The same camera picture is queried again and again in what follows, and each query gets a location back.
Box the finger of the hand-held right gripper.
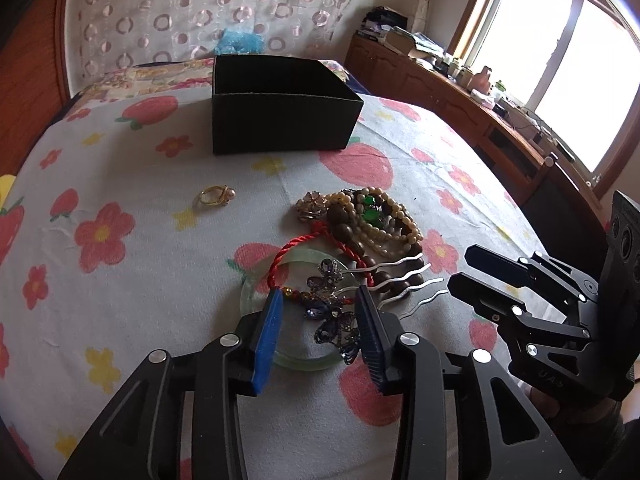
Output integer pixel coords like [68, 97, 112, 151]
[446, 272, 593, 356]
[464, 244, 599, 306]

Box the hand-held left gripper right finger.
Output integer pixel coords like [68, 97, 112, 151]
[352, 284, 581, 480]

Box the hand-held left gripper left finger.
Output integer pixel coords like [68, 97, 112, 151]
[57, 287, 286, 480]

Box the silver butterfly hair comb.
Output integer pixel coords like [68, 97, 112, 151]
[300, 255, 451, 365]

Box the pale green jade bangle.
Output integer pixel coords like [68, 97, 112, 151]
[239, 254, 371, 372]

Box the pearl bead necklace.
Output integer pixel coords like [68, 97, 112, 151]
[340, 186, 426, 261]

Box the red braided cord bracelet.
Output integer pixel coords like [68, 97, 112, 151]
[270, 222, 373, 292]

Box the brown wooden bead bracelet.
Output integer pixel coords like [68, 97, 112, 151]
[325, 195, 426, 306]

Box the rhinestone flower brooch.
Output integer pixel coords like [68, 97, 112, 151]
[295, 191, 328, 223]

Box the gold ring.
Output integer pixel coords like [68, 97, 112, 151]
[194, 186, 236, 208]

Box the black cardboard box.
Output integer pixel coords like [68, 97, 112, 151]
[211, 55, 364, 156]

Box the pink bottle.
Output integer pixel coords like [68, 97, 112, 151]
[470, 66, 495, 93]

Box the wooden cabinet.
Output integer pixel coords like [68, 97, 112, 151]
[345, 32, 616, 271]

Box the row of small bottles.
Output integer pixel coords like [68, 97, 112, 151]
[440, 55, 473, 86]

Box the window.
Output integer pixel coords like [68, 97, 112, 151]
[447, 0, 640, 191]

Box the dark blue bed sheet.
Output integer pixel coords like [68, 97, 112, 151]
[345, 67, 367, 95]

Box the pile of books and papers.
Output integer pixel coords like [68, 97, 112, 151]
[357, 7, 446, 58]

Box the floral blanket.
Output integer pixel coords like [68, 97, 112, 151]
[75, 57, 361, 102]

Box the blue frilly bag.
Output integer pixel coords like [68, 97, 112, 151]
[216, 29, 263, 56]

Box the circle patterned sheer curtain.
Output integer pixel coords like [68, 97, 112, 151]
[60, 0, 371, 91]

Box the wooden headboard panel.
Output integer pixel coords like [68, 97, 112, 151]
[0, 0, 76, 161]

